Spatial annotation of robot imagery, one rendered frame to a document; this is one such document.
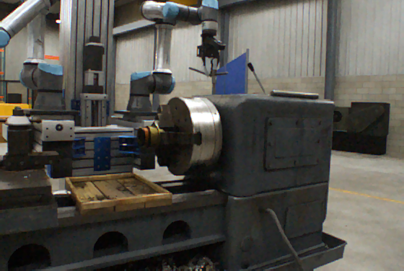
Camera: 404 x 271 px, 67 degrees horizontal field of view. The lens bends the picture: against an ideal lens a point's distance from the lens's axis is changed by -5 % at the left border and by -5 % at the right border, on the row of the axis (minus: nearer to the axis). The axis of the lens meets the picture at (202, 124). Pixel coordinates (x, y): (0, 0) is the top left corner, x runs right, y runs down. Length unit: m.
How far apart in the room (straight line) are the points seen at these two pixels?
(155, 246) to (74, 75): 1.11
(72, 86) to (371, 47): 10.44
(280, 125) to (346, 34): 10.65
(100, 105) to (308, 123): 1.11
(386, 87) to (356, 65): 1.21
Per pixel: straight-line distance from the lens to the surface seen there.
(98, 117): 1.84
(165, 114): 1.27
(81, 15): 1.95
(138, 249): 1.14
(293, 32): 12.75
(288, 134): 1.34
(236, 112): 1.18
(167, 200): 1.10
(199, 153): 1.15
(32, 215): 0.95
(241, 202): 1.23
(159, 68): 1.90
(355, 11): 11.97
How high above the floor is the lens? 1.20
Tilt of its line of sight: 3 degrees down
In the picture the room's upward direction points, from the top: 2 degrees clockwise
